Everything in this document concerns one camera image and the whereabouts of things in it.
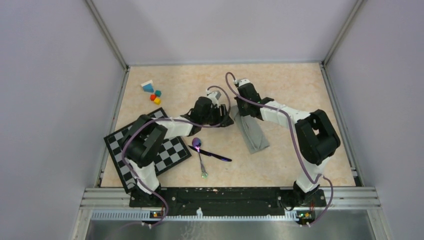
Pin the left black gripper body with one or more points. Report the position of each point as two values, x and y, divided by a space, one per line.
213 117

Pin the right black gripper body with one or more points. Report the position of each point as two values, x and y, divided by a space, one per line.
242 106

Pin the grey cloth napkin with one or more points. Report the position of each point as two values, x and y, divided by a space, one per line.
251 132

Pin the iridescent purple spoon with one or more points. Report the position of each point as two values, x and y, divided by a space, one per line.
196 143

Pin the iridescent purple knife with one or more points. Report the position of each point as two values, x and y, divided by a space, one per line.
209 154

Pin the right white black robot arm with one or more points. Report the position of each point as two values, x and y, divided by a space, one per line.
314 138

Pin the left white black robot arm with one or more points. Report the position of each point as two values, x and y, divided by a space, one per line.
141 144

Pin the yellow cube block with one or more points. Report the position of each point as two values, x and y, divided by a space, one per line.
157 101

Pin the black grey checkerboard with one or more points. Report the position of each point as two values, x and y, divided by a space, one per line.
172 152

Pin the teal cube block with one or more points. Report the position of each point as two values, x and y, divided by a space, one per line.
158 93

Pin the blue white wedge block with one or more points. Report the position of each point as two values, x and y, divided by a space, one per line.
148 86

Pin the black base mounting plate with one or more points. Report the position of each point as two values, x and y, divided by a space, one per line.
228 201

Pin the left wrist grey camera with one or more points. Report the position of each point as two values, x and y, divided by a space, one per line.
214 96

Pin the right aluminium corner post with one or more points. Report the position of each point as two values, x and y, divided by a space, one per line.
359 4

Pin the aluminium corner post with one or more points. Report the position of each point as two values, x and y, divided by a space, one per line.
98 19
359 4

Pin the aluminium front frame rail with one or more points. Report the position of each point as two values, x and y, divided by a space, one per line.
113 204

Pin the left aluminium corner post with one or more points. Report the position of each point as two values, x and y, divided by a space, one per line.
98 19

